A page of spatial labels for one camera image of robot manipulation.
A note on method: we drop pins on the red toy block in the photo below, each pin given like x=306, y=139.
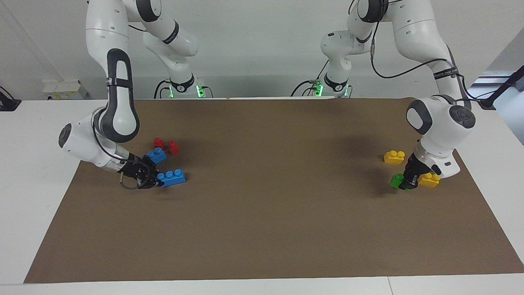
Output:
x=159, y=143
x=174, y=148

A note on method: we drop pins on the brown table mat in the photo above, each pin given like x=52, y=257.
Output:
x=262, y=229

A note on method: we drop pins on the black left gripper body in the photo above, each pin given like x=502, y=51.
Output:
x=417, y=168

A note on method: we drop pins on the green two-stud toy block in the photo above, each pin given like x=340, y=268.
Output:
x=395, y=181

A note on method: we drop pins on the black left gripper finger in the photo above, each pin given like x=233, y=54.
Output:
x=414, y=182
x=405, y=185

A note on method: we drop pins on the blue three-stud toy block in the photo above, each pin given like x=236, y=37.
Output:
x=174, y=178
x=157, y=155

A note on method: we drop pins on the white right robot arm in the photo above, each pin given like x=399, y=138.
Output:
x=118, y=90

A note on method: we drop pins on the white wall box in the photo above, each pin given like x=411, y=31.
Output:
x=63, y=90

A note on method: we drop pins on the yellow two-stud toy block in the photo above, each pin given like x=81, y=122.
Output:
x=430, y=181
x=394, y=158

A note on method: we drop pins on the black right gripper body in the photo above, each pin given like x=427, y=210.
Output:
x=137, y=172

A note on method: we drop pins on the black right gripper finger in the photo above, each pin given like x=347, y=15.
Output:
x=156, y=183
x=155, y=171

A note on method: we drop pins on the black camera stand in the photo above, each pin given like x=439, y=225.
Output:
x=501, y=86

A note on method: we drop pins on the black table clamp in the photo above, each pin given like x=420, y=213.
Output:
x=9, y=104

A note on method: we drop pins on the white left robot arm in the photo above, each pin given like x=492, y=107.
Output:
x=438, y=123

